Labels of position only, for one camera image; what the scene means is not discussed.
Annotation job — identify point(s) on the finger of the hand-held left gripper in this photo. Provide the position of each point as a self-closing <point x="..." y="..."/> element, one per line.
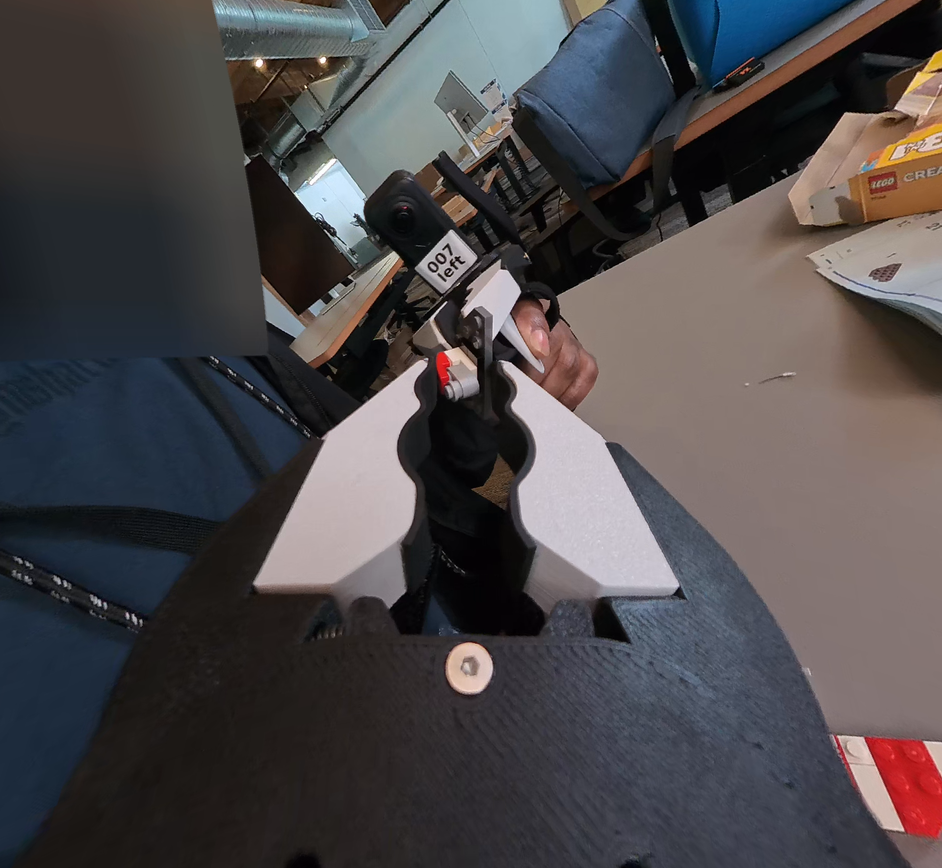
<point x="526" y="342"/>
<point x="497" y="294"/>

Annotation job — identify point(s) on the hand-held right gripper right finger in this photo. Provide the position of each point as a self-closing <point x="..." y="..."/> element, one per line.
<point x="589" y="500"/>

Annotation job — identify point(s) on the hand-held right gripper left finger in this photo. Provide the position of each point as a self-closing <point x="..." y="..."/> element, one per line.
<point x="338" y="500"/>

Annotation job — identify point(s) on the red grey brick piece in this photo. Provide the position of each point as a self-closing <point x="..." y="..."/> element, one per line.
<point x="460" y="384"/>

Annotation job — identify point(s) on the wooden top office desk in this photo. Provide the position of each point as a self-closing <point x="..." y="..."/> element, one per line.
<point x="331" y="324"/>

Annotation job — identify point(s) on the person's left hand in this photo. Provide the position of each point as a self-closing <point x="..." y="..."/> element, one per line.
<point x="567" y="368"/>

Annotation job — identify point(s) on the black computer monitor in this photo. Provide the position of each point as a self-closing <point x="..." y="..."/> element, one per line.
<point x="294" y="243"/>

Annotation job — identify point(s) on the black jacket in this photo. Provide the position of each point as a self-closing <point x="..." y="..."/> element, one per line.
<point x="309" y="382"/>

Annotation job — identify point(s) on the white computer monitor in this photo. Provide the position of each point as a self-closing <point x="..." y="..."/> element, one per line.
<point x="458" y="103"/>

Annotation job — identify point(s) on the denim blue bag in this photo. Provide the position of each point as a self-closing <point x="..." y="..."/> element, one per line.
<point x="589" y="95"/>

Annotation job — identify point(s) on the small white scrap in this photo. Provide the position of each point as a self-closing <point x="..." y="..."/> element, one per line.
<point x="778" y="377"/>

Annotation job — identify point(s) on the small black orange device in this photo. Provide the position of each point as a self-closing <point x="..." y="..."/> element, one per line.
<point x="743" y="73"/>

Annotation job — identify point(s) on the instruction booklet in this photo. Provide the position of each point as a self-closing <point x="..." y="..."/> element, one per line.
<point x="883" y="279"/>

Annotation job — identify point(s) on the yellow toy box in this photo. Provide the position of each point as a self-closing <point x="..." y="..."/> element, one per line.
<point x="883" y="176"/>

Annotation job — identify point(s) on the red white brick assembly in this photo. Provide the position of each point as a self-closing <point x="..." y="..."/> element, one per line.
<point x="898" y="780"/>

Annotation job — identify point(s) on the wood edged grey table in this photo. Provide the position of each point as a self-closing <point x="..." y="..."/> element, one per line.
<point x="846" y="29"/>

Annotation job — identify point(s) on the silver ventilation duct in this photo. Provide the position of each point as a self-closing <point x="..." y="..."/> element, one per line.
<point x="279" y="22"/>

